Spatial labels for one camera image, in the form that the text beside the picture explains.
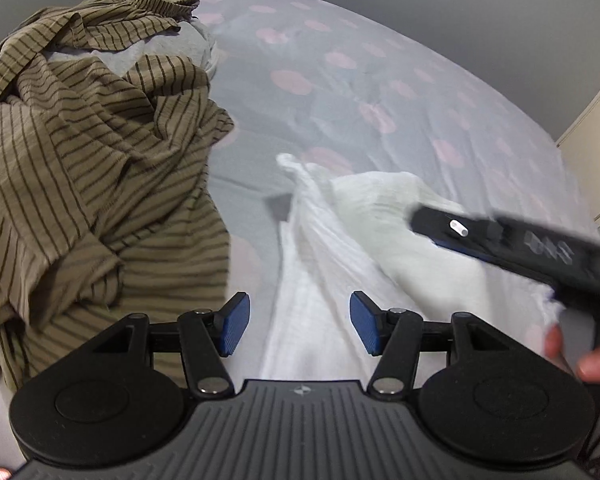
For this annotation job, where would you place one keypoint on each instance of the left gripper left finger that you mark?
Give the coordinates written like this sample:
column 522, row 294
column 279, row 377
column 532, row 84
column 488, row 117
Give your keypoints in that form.
column 208, row 337

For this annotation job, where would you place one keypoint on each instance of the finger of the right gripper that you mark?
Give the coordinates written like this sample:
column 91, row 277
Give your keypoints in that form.
column 469, row 248

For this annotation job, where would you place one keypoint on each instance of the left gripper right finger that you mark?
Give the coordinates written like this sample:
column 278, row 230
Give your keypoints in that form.
column 393, row 336

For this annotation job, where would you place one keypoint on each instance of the white muslin shirt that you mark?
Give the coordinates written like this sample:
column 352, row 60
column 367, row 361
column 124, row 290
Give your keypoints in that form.
column 350, row 233

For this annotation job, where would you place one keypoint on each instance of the person's right hand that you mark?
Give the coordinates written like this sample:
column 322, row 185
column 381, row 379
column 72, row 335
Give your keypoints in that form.
column 588, row 367

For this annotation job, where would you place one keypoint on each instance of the cream door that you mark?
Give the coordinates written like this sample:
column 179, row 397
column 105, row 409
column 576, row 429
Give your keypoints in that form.
column 595, row 169

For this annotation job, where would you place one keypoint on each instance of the olive striped garment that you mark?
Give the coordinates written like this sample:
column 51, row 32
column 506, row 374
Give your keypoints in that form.
column 104, row 201

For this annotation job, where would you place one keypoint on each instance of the polka dot bed sheet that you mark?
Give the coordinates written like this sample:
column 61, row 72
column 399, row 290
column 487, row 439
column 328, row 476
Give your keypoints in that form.
column 315, row 81

